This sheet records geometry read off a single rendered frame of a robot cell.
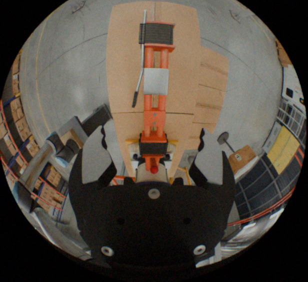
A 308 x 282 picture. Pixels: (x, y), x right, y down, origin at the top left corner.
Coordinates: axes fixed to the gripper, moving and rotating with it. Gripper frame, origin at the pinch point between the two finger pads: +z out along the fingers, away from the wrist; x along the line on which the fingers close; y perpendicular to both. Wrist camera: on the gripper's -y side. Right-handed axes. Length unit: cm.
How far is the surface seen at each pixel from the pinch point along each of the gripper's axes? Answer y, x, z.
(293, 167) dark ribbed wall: 160, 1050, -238
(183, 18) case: -39.0, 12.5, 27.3
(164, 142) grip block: 13.0, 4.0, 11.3
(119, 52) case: -17.8, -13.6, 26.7
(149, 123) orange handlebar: 7.0, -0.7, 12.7
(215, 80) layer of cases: -14, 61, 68
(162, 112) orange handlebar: 3.6, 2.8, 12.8
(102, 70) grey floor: -25, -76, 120
